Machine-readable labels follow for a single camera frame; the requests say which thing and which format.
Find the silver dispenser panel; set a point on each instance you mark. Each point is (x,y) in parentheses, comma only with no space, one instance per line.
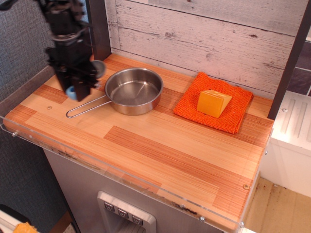
(124,214)

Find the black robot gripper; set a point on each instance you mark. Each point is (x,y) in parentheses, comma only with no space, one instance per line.
(70,54)

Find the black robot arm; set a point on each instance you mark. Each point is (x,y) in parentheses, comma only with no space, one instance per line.
(64,17)

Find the dark grey right post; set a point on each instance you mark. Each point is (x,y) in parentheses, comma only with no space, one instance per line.
(291,62)

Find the grey toy fridge cabinet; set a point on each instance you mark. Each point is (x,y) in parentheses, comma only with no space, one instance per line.
(81,185)

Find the orange knitted cloth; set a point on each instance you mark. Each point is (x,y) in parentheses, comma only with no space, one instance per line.
(231,118)

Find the blue handled grey spoon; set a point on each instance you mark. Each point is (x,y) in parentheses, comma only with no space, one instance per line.
(94,70)

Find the white cabinet on right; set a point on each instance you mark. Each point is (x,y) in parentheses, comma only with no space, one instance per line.
(287,158)

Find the dark grey left post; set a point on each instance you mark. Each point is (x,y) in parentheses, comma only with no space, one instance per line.
(96,12)

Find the yellow cheese wedge toy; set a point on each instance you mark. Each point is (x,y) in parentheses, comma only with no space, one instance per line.
(212,102)

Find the yellow black object bottom left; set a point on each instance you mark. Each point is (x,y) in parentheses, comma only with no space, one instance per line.
(24,228)

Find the stainless steel pot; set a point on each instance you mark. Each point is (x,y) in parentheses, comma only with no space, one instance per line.
(132,91)

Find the dark grey post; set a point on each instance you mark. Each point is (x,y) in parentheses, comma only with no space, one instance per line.
(96,12)
(291,62)

